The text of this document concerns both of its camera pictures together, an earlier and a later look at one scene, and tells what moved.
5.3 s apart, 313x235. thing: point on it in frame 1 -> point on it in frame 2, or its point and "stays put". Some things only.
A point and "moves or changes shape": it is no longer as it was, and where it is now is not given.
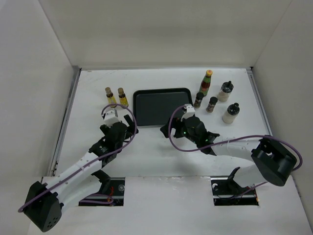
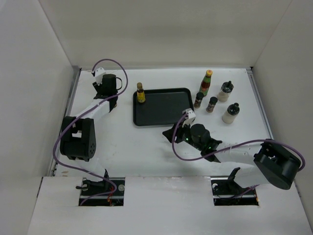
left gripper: [131, 127] -> [98, 87]
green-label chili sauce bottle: [205, 83] stays put
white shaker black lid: [225, 91] stays put
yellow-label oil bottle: [111, 99] moves or changes shape
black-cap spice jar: [199, 95] stays put
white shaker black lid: [230, 114] stays put
